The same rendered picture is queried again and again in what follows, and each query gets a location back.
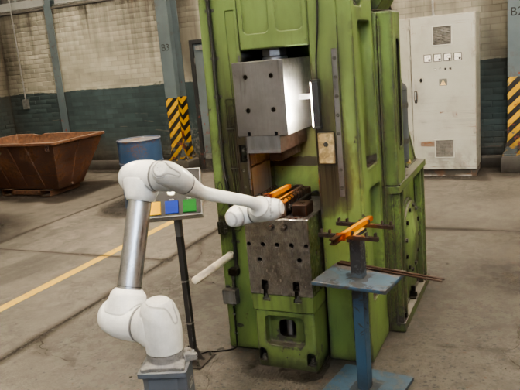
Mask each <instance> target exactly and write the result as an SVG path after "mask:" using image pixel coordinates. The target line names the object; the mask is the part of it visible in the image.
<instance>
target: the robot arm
mask: <svg viewBox="0 0 520 390"><path fill-rule="evenodd" d="M118 182H119V184H120V186H121V187H122V188H123V189H124V191H125V197H126V199H127V200H128V207H127V214H126V220H125V232H124V238H123V245H122V251H121V263H120V269H119V277H118V287H115V288H114V289H113V290H112V291H111V293H110V296H109V297H108V300H107V301H105V302H104V303H103V304H102V306H101V307H100V309H99V311H98V314H97V322H98V325H99V327H100V328H101V329H102V330H103V331H104V332H105V333H106V334H108V335H110V336H112V337H114V338H117V339H120V340H126V341H131V342H138V343H139V344H141V345H142V346H143V347H145V350H146V360H145V363H144V365H143V366H142V367H141V368H140V373H142V374H144V373H149V372H162V371H178V372H181V371H184V370H185V364H186V362H187V361H192V360H196V359H197V356H198V354H197V352H192V350H191V348H190V347H185V348H184V346H183V328H182V323H181V319H180V313H179V310H178V309H177V307H176V304H175V303H174V302H173V301H172V300H171V299H170V298H168V297H167V296H153V297H151V298H149V299H146V294H145V292H144V291H143V290H142V277H143V270H144V264H145V251H146V245H147V238H148V231H149V219H150V212H151V206H152V203H153V202H154V200H155V199H156V196H157V194H158V192H176V193H180V194H182V195H187V196H190V197H195V198H197V199H201V200H206V201H211V202H216V203H222V204H233V205H234V206H232V207H230V208H229V209H228V210H227V212H226V214H225V220H226V223H227V225H229V226H231V227H240V226H243V225H246V224H250V223H255V222H266V221H273V220H276V219H278V218H280V217H281V216H282V215H283V214H284V204H283V202H282V201H281V200H280V199H277V198H270V196H269V195H267V196H265V197H263V196H258V197H252V196H249V195H244V194H240V193H233V192H229V191H225V190H217V189H213V188H210V187H207V186H204V185H202V184H201V183H200V182H199V181H198V180H197V179H196V178H195V177H194V176H193V175H192V174H191V173H190V172H188V171H187V170H186V169H184V168H183V167H182V166H180V165H178V164H176V163H174V162H170V161H155V160H137V161H133V162H129V163H127V164H125V165H124V166H123V167H122V168H121V169H120V171H119V173H118Z"/></svg>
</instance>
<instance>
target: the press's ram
mask: <svg viewBox="0 0 520 390"><path fill-rule="evenodd" d="M231 68H232V76H233V84H234V99H235V108H236V116H237V125H238V137H245V136H269V135H290V134H292V133H294V132H298V131H299V130H302V129H304V128H307V127H310V126H311V125H313V114H312V102H311V91H310V83H311V82H310V80H311V77H310V57H309V56H299V57H290V58H284V59H275V60H256V61H248V62H240V63H232V64H231Z"/></svg>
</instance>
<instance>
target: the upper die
mask: <svg viewBox="0 0 520 390"><path fill-rule="evenodd" d="M246 138H247V147H248V153H281V152H285V151H286V150H288V149H291V148H293V147H295V146H297V145H299V144H301V143H303V142H306V141H307V134H306V128H304V129H302V130H299V131H298V132H294V133H292V134H290V135H269V136H247V137H246Z"/></svg>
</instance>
